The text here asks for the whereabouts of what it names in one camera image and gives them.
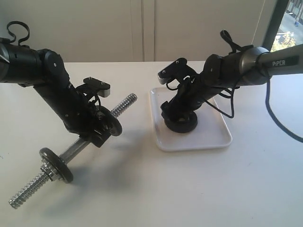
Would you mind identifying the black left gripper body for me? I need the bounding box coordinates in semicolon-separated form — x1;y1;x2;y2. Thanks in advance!
62;91;101;137

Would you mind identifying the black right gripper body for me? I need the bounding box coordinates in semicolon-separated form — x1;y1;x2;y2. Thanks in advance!
160;78;206;118

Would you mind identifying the black plastic disc wheel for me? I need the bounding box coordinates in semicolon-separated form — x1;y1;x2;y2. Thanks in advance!
104;112;122;136

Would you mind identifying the black weight plate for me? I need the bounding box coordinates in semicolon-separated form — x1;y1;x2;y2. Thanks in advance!
161;112;198;133
39;148;73;183

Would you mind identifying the chrome threaded dumbbell bar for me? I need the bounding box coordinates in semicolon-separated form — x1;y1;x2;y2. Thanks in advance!
9;93;137;209

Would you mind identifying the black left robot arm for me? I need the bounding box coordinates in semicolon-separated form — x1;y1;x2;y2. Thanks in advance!
0;38;110;147

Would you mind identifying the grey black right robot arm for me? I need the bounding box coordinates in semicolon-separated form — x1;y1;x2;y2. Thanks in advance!
158;45;303;121

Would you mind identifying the white rectangular plastic tray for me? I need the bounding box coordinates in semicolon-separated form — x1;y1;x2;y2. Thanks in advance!
149;87;232;152

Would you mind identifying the chrome spinlock collar nut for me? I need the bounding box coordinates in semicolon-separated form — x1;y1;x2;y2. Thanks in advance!
40;162;60;182

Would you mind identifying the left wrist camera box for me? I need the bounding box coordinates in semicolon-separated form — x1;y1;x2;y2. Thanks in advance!
83;77;111;97

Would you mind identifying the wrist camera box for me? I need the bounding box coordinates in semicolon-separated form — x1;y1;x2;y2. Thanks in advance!
158;58;187;85
83;77;111;97

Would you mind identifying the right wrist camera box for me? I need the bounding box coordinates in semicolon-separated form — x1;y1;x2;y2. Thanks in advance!
158;58;187;85

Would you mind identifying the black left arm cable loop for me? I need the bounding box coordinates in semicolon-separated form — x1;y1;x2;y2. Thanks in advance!
6;21;30;47

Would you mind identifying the dark window frame post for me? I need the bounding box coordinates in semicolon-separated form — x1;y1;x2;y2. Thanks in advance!
262;0;289;51

